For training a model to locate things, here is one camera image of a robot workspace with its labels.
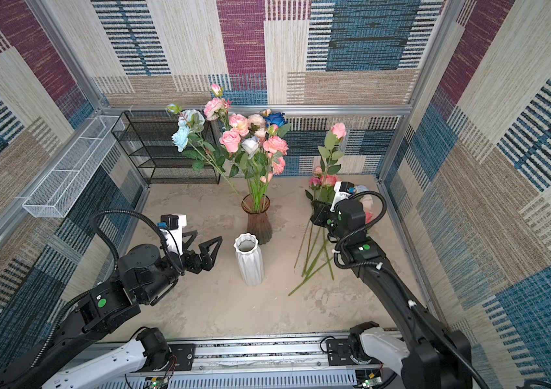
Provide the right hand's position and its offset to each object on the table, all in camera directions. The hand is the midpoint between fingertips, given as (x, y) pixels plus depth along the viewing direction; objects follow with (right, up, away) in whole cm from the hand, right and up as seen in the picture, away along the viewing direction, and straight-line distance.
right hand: (313, 205), depth 78 cm
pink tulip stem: (-17, +3, +7) cm, 19 cm away
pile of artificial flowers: (+8, +7, +35) cm, 36 cm away
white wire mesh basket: (-76, +4, -6) cm, 76 cm away
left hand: (-29, -7, -14) cm, 33 cm away
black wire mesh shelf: (-67, +28, +27) cm, 78 cm away
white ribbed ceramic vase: (-19, -16, -5) cm, 26 cm away
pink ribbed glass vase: (-19, -7, +14) cm, 24 cm away
